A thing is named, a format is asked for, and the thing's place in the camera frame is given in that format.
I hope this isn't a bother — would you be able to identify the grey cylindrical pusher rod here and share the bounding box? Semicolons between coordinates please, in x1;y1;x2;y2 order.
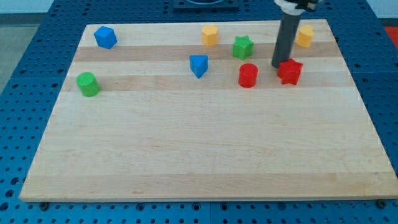
271;12;301;68

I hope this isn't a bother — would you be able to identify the white pusher mount collar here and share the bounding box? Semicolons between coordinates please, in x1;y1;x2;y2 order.
274;0;323;15

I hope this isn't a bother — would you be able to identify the red star block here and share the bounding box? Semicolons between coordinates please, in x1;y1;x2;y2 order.
277;58;303;85

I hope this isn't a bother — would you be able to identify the green star block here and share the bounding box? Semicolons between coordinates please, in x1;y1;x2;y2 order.
232;35;254;60

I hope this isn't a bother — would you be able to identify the yellow heart block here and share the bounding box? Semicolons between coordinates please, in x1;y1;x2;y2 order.
295;25;314;48

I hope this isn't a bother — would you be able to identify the red cylinder block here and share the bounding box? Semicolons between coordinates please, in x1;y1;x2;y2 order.
238;63;258;88

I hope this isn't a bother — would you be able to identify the yellow hexagon block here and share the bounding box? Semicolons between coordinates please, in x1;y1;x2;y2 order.
201;24;219;47

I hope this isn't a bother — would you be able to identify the blue triangle block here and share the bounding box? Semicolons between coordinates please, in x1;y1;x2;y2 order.
189;55;208;78

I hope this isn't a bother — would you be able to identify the wooden board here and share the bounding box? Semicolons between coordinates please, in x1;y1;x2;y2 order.
19;19;397;202

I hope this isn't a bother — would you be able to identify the blue cube block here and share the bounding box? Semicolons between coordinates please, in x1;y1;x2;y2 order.
94;26;118;49

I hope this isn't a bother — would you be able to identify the green cylinder block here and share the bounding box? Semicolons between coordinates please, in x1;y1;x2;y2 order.
76;72;101;97

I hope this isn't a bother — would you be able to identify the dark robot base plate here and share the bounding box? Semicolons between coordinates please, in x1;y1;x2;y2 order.
172;0;239;11

